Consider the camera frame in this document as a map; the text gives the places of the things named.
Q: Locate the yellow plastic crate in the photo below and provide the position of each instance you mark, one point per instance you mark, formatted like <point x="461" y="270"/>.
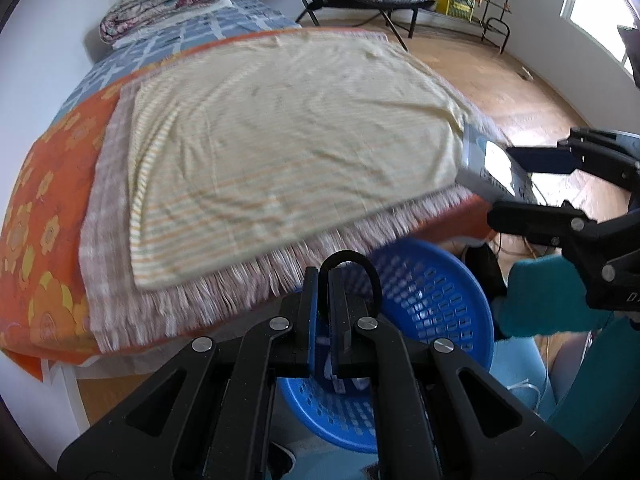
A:
<point x="455" y="4"/>

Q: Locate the window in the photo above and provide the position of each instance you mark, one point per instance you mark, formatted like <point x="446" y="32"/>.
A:
<point x="595" y="5"/>

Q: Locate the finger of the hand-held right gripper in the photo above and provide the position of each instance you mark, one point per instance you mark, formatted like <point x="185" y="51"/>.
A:
<point x="530" y="220"/>
<point x="542" y="160"/>

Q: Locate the black slipper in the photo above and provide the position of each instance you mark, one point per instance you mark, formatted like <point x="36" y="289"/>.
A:
<point x="482" y="270"/>

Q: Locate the pale medicine box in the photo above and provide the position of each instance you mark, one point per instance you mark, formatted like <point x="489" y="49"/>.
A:
<point x="475" y="160"/>

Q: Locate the person's teal pants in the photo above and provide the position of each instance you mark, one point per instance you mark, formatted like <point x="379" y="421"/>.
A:
<point x="540" y="295"/>

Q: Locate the folded floral quilt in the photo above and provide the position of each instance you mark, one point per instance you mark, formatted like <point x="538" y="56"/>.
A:
<point x="160" y="0"/>

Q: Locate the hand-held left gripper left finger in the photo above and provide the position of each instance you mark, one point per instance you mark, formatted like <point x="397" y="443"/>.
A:
<point x="312" y="320"/>

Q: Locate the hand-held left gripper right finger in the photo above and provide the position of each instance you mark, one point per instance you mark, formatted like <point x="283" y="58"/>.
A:
<point x="334" y="325"/>

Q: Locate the blue checked bed sheet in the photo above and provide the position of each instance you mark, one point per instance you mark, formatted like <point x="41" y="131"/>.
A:
<point x="150" y="50"/>

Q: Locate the orange floral bed sheet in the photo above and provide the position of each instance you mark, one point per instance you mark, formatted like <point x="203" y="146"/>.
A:
<point x="50" y="185"/>

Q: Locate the black drying rack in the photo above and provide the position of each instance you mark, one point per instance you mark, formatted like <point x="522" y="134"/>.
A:
<point x="500" y="10"/>

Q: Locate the blue plastic basket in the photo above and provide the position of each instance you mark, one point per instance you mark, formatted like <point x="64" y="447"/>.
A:
<point x="430" y="290"/>

